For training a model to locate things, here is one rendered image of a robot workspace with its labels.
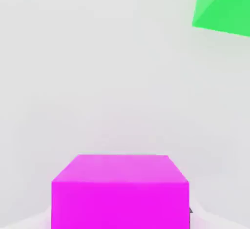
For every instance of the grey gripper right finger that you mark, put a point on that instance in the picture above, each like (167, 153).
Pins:
(201, 222)

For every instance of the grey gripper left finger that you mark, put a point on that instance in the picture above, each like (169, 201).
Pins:
(39, 223)

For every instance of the small magenta cube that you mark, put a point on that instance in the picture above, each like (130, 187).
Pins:
(120, 203)

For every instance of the small green cube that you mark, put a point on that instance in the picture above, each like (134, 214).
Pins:
(224, 8)

